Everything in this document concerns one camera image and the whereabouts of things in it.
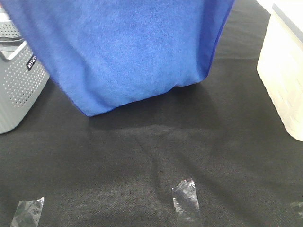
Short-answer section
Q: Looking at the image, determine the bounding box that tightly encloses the white plastic basket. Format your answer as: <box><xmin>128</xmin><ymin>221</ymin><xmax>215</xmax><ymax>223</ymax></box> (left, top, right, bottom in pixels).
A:
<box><xmin>257</xmin><ymin>0</ymin><xmax>303</xmax><ymax>141</ymax></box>

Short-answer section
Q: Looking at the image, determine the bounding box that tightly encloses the clear tape strip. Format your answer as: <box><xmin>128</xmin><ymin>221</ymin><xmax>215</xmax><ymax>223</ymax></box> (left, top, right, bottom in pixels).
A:
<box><xmin>10</xmin><ymin>197</ymin><xmax>45</xmax><ymax>227</ymax></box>
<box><xmin>171</xmin><ymin>178</ymin><xmax>202</xmax><ymax>227</ymax></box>
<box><xmin>290</xmin><ymin>201</ymin><xmax>303</xmax><ymax>218</ymax></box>

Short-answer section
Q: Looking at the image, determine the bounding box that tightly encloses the clear tape strip middle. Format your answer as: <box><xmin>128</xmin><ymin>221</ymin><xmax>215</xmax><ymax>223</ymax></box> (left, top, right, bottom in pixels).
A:
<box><xmin>171</xmin><ymin>178</ymin><xmax>202</xmax><ymax>227</ymax></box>

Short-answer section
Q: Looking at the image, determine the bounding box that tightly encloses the clear tape strip left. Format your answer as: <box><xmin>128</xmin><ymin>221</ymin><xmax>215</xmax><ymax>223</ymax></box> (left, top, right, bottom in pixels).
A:
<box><xmin>10</xmin><ymin>197</ymin><xmax>45</xmax><ymax>227</ymax></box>

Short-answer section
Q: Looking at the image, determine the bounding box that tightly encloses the blue microfibre towel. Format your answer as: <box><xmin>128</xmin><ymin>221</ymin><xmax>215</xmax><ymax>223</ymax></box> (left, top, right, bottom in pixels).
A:
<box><xmin>1</xmin><ymin>0</ymin><xmax>234</xmax><ymax>116</ymax></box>

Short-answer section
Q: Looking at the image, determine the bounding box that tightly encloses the grey perforated laundry basket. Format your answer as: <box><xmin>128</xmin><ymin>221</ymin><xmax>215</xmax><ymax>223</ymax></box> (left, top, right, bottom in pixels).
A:
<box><xmin>0</xmin><ymin>8</ymin><xmax>49</xmax><ymax>134</ymax></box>

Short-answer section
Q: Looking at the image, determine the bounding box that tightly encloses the grey cloth in basket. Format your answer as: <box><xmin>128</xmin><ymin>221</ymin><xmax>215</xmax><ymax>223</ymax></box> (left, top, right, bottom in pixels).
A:
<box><xmin>0</xmin><ymin>37</ymin><xmax>24</xmax><ymax>55</ymax></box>

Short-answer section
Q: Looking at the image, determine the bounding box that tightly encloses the clear tape strip right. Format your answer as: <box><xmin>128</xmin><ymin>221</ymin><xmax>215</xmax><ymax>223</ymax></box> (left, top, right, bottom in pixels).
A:
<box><xmin>290</xmin><ymin>201</ymin><xmax>303</xmax><ymax>218</ymax></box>

